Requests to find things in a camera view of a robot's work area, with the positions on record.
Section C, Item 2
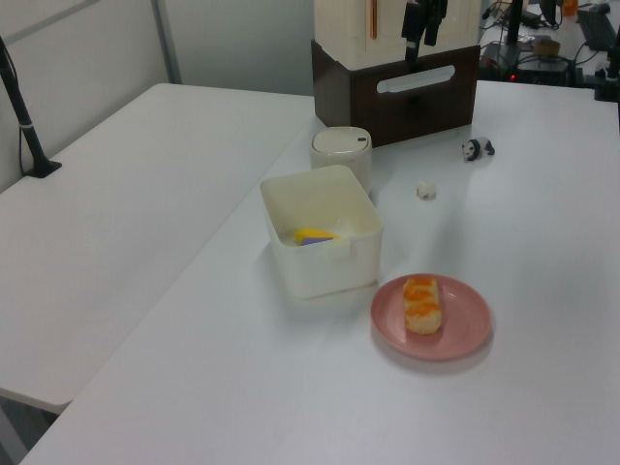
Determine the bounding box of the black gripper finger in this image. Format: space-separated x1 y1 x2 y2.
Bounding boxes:
400 0 421 63
421 0 450 47

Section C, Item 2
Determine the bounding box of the toy bread loaf orange glaze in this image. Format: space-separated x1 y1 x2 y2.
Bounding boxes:
402 275 445 336

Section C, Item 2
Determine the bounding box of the pink plastic plate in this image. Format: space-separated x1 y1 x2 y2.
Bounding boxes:
370 274 493 361

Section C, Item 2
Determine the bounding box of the black monitor stand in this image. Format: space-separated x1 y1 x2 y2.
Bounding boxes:
480 0 534 81

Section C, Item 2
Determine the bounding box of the dark brown drawer box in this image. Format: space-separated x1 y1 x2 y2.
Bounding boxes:
310 39 481 149

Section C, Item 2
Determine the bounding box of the black white panda figurine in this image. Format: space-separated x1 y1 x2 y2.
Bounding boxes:
460 137 497 164

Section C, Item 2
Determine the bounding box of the small beige lidded trash can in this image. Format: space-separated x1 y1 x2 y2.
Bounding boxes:
309 125 376 196

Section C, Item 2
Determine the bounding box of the black keyboard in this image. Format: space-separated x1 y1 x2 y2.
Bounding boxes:
575 8 620 52

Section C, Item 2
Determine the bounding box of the purple yellow toy block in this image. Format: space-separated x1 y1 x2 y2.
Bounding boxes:
293 227 343 248

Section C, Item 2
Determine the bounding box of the cream open plastic bin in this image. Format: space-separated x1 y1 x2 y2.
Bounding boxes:
259 164 386 299

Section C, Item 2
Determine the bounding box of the black camera stand pole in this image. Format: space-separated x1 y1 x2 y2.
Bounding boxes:
0 35 64 180

